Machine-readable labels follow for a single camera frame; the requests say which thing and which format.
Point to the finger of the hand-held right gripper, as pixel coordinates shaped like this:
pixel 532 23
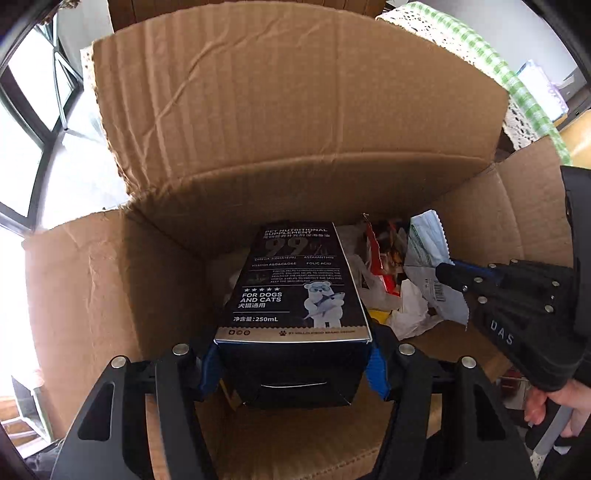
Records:
pixel 457 281
pixel 480 270

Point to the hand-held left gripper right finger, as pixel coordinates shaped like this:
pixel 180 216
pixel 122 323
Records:
pixel 378 371

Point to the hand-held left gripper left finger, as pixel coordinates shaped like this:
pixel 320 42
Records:
pixel 210 371

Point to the white torn plastic packet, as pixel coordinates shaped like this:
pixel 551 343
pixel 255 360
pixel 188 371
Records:
pixel 427 240

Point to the black printed carton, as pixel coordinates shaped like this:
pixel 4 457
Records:
pixel 295 286

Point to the large brown cardboard box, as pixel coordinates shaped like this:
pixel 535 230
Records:
pixel 277 129

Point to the person's right hand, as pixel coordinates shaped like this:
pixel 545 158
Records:
pixel 579 406

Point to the crumpled white tissue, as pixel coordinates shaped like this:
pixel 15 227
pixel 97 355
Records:
pixel 411 309

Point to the small yellow wrapper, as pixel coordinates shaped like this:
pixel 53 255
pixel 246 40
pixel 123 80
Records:
pixel 381 317

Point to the red snack wrapper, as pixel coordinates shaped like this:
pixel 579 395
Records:
pixel 385 254

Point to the yellow wooden desk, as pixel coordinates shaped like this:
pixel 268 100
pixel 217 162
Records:
pixel 577 138

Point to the green checked lace-trimmed tablecloth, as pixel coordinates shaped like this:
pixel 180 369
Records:
pixel 471 50

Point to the black window frame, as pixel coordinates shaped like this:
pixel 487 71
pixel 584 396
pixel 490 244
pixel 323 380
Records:
pixel 41 115

